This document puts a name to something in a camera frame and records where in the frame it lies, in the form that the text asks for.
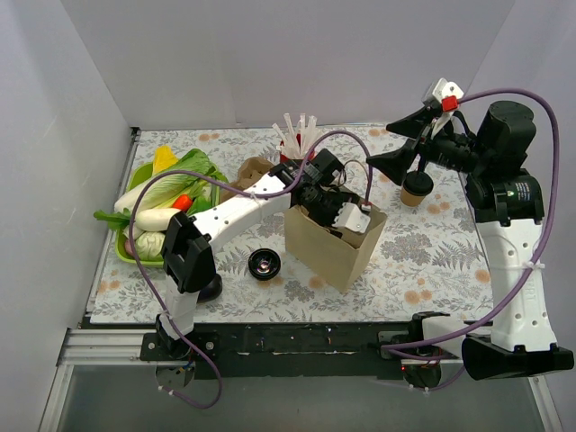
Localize purple eggplant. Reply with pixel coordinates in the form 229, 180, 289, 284
197, 274, 222, 303

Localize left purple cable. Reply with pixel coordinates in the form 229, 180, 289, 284
127, 130, 374, 410

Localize green plastic basket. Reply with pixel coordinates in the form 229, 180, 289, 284
119, 179, 221, 266

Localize aluminium frame rail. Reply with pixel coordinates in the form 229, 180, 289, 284
40, 326, 563, 431

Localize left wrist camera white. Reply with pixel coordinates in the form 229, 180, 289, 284
332, 202, 371, 234

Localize black plastic cup lid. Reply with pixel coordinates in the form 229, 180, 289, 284
401, 171, 434, 196

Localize brown paper bag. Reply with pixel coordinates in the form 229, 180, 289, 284
283, 159, 389, 294

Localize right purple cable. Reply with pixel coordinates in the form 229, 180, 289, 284
382, 87, 561, 392

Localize purple cable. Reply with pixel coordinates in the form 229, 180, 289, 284
127, 130, 374, 410
382, 87, 561, 392

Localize brown paper coffee cup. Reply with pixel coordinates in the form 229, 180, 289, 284
400, 171, 434, 207

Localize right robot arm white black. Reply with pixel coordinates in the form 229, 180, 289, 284
367, 98, 575, 381

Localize floral table mat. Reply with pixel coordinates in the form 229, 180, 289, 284
90, 129, 492, 325

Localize green cabbage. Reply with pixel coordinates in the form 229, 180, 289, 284
135, 231, 165, 262

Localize red cup holder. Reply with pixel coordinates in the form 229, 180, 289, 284
277, 140, 305, 163

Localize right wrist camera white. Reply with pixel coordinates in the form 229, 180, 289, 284
422, 77, 464, 113

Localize green leafy vegetables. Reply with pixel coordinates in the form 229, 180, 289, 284
94, 148, 229, 230

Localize spare black cup lid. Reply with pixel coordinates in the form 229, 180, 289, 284
247, 248, 282, 281

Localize orange carrot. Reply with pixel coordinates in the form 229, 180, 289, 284
172, 194, 194, 212

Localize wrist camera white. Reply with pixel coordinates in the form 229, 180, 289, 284
422, 77, 464, 113
332, 202, 371, 234

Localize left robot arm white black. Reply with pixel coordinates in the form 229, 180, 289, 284
156, 149, 370, 360

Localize white radish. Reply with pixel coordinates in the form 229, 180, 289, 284
134, 208, 180, 232

